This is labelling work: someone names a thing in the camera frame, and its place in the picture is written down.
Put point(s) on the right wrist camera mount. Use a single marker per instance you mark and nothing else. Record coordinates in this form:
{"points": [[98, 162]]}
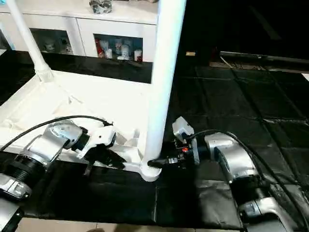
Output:
{"points": [[182, 128]]}

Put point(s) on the black work mat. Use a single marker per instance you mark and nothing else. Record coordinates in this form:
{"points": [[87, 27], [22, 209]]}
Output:
{"points": [[217, 193]]}

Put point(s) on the small dark figurines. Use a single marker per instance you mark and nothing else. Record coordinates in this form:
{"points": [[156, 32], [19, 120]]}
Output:
{"points": [[55, 46]]}

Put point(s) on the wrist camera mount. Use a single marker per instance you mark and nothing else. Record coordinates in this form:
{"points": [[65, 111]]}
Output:
{"points": [[99, 137], [182, 128]]}

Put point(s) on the large black cabinet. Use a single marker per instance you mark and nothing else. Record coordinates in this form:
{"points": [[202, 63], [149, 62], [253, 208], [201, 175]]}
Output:
{"points": [[246, 26]]}

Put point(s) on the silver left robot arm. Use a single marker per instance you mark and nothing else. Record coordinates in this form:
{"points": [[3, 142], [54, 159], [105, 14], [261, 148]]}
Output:
{"points": [[38, 159]]}

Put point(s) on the small grey metal object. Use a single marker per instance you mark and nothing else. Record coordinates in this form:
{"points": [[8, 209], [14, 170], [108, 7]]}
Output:
{"points": [[100, 6]]}

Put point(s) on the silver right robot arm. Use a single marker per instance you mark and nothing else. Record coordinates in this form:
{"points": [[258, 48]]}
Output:
{"points": [[241, 174]]}

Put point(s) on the white glass-door cabinet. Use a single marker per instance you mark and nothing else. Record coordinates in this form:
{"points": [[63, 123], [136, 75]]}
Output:
{"points": [[87, 24]]}

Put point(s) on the small red bottle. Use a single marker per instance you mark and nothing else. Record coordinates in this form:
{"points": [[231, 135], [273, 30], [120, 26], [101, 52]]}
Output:
{"points": [[99, 48]]}

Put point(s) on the small white jar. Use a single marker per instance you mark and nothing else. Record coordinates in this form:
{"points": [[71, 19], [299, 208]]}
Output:
{"points": [[125, 52]]}

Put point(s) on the small tan label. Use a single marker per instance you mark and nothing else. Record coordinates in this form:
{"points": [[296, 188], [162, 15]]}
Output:
{"points": [[190, 53]]}

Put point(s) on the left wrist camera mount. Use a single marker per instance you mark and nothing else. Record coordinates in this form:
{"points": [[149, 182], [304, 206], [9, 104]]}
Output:
{"points": [[99, 137]]}

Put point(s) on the white plastic table leg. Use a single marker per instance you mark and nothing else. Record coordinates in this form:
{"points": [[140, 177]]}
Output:
{"points": [[161, 82], [29, 38]]}

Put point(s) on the long black bar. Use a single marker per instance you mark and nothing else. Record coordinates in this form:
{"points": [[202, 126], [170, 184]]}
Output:
{"points": [[265, 58]]}

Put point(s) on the white plastic table top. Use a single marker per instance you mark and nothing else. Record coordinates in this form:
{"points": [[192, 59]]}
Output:
{"points": [[72, 106]]}

